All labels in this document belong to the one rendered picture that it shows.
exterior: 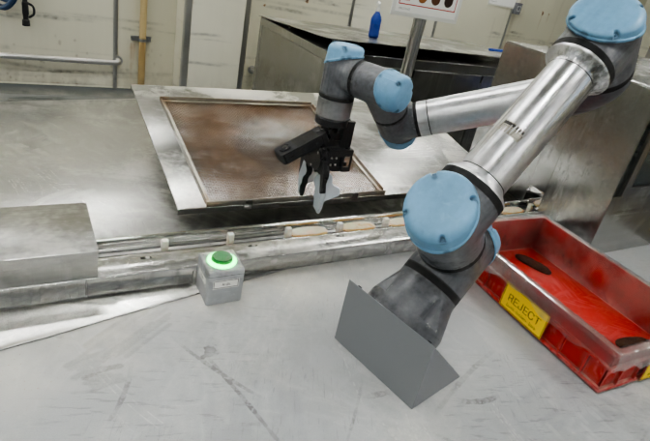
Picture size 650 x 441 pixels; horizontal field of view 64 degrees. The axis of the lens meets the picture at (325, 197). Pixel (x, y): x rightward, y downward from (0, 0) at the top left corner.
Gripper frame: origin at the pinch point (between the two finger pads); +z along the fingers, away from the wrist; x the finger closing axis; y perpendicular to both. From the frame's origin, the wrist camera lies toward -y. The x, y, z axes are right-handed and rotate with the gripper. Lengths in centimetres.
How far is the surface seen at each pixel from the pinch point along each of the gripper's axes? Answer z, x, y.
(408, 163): 3, 24, 48
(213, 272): 4.4, -16.2, -26.6
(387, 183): 4.4, 14.5, 34.2
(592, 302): 11, -39, 61
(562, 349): 10, -49, 34
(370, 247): 8.7, -9.0, 14.3
